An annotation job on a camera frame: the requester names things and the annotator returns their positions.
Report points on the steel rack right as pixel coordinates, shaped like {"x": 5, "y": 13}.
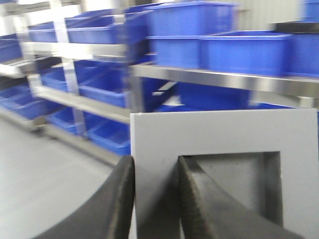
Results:
{"x": 303, "y": 91}

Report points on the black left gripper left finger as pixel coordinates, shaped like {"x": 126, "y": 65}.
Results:
{"x": 107, "y": 214}

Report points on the steel rack left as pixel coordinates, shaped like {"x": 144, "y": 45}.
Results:
{"x": 34, "y": 52}

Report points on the steel rack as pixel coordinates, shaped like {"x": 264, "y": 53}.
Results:
{"x": 303, "y": 91}
{"x": 34, "y": 52}

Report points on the gray square hollow base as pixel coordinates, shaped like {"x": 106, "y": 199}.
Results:
{"x": 268, "y": 160}

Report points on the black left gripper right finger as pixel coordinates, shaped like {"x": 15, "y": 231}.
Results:
{"x": 209, "y": 212}

